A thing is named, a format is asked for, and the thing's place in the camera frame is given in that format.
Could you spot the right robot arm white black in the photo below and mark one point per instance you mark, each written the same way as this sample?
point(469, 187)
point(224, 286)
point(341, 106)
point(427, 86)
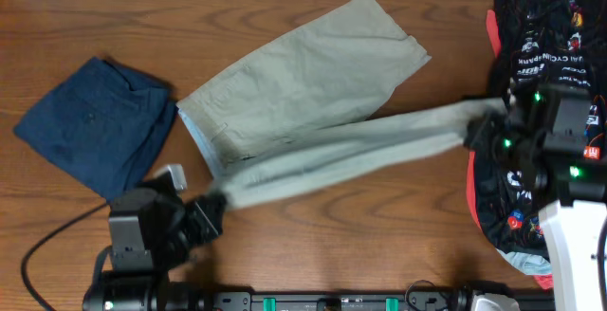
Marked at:
point(568, 191)

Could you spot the light blue garment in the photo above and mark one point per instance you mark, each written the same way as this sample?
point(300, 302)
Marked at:
point(528, 264)

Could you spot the black printed cycling jersey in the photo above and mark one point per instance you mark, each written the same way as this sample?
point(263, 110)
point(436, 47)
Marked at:
point(542, 41)

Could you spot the red garment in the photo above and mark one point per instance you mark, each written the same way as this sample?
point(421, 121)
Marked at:
point(544, 282)

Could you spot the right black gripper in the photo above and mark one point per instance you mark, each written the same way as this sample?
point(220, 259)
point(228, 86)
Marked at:
point(487, 132)

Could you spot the folded navy blue shorts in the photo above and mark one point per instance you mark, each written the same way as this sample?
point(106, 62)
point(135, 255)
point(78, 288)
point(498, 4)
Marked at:
point(104, 125)

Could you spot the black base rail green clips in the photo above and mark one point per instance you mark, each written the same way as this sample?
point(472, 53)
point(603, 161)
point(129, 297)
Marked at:
point(421, 295)

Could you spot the khaki beige shorts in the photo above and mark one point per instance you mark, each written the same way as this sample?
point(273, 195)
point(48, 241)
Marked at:
point(299, 114)

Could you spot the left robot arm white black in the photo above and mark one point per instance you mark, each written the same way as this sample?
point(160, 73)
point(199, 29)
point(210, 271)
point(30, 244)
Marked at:
point(112, 290)

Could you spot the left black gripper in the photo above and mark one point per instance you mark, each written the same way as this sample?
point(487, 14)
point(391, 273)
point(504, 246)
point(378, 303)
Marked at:
point(200, 217)

